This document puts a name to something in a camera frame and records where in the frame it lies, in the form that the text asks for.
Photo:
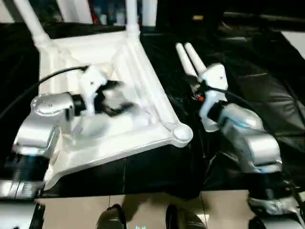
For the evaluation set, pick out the small white cup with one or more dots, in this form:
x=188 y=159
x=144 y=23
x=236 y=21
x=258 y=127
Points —
x=103 y=18

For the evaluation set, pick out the black cabinet with gold label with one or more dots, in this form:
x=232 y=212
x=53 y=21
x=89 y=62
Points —
x=214 y=9

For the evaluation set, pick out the red bottle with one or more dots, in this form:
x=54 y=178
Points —
x=95 y=16

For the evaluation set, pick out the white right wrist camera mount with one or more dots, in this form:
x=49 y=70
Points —
x=214 y=81

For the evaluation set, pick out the dark robot left foot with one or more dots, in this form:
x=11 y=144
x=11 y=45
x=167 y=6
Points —
x=112 y=218

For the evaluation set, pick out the black work mat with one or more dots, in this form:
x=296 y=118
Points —
x=262 y=83

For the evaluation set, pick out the white plastic table top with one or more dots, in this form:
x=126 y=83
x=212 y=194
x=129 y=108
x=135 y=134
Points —
x=95 y=59

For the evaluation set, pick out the white flat board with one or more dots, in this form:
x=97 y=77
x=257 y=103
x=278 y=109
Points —
x=295 y=44

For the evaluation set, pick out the white plastic table leg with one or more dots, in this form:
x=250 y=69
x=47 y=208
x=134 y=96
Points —
x=31 y=21
x=196 y=59
x=184 y=59
x=131 y=19

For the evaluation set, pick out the white display cabinet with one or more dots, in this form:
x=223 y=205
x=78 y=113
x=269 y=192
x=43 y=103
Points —
x=76 y=10

